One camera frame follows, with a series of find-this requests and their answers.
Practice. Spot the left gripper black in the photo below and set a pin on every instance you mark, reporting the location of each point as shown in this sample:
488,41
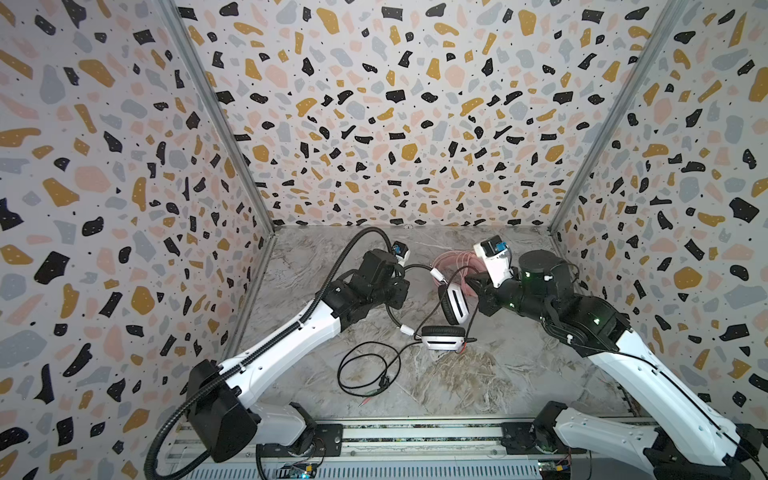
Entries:
401,289

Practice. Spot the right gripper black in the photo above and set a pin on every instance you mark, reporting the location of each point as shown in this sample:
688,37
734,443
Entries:
483,289

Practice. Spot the pink headphones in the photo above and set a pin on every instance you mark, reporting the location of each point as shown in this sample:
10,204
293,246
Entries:
451,261

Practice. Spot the white black headphones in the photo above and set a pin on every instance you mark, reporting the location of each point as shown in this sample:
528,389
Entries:
446,327

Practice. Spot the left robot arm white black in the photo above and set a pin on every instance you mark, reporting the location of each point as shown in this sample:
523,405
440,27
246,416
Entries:
229,415

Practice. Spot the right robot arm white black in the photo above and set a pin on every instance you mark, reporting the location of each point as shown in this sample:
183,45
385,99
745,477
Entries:
689,439

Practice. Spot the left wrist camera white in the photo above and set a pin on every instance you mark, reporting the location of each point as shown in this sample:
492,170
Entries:
400,252

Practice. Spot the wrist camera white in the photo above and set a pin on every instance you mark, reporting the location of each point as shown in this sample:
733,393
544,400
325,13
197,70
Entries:
400,252
496,257

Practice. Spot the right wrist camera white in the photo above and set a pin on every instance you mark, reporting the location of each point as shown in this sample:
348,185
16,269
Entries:
496,257

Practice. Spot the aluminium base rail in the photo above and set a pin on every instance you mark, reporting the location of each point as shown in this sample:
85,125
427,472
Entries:
431,448

